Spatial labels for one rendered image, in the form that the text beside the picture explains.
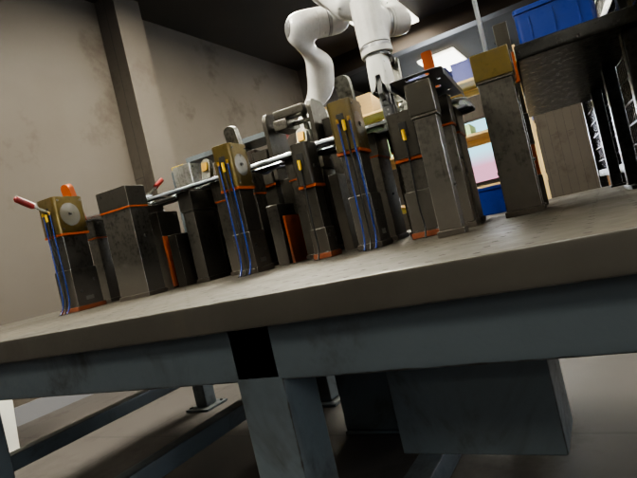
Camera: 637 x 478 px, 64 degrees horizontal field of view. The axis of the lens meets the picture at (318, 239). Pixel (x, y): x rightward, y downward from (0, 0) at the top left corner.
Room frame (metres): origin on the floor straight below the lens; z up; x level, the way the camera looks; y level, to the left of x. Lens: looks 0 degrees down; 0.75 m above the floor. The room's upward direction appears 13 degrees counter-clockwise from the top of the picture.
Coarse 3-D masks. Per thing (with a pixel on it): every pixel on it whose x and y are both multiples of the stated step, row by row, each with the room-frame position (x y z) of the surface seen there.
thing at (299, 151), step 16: (304, 144) 1.25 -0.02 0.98; (304, 160) 1.25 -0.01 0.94; (304, 176) 1.25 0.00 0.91; (320, 176) 1.29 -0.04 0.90; (304, 192) 1.27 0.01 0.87; (320, 192) 1.28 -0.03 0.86; (320, 208) 1.26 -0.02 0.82; (320, 224) 1.26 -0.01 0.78; (320, 240) 1.26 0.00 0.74; (336, 240) 1.30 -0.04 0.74; (320, 256) 1.26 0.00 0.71
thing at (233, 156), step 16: (224, 144) 1.32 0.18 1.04; (240, 144) 1.37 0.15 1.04; (224, 160) 1.32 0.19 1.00; (240, 160) 1.35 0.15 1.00; (224, 176) 1.33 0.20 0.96; (240, 176) 1.34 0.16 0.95; (224, 192) 1.33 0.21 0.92; (240, 192) 1.33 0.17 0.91; (240, 208) 1.33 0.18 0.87; (256, 208) 1.39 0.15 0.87; (240, 224) 1.34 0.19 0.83; (256, 224) 1.37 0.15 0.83; (240, 240) 1.34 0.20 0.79; (256, 240) 1.35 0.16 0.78; (240, 256) 1.33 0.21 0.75; (256, 256) 1.33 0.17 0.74; (240, 272) 1.32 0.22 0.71; (256, 272) 1.32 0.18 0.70
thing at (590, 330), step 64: (320, 320) 0.63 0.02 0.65; (384, 320) 0.59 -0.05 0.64; (448, 320) 0.55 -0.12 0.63; (512, 320) 0.52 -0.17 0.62; (576, 320) 0.49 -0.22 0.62; (0, 384) 1.00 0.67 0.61; (64, 384) 0.90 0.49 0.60; (128, 384) 0.82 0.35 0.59; (192, 384) 0.75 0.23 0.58; (256, 384) 0.69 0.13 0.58; (320, 384) 2.37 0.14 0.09; (448, 384) 0.82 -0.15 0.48; (512, 384) 0.77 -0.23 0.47; (0, 448) 1.14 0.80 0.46; (192, 448) 1.62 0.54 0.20; (256, 448) 0.70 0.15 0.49; (320, 448) 0.71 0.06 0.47; (448, 448) 0.83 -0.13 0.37; (512, 448) 0.78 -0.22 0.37
